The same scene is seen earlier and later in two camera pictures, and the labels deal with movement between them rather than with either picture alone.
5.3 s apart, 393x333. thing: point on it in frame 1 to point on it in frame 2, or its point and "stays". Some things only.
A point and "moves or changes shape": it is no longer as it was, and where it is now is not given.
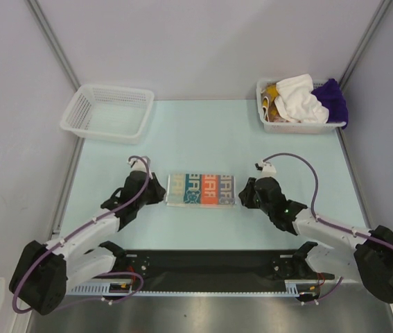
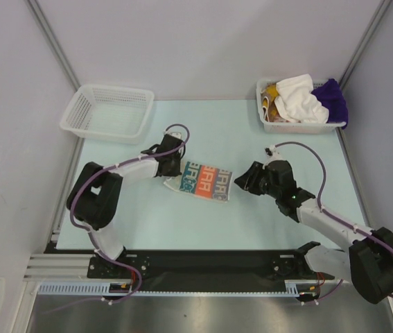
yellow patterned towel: (270, 112) stays
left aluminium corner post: (48, 32) stays
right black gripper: (252, 195) to (256, 180)
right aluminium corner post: (379, 13) stays
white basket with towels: (297, 104) stays
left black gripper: (158, 190) to (176, 171)
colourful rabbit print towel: (201, 190) moves or changes shape
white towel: (297, 102) stays
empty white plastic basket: (109, 113) stays
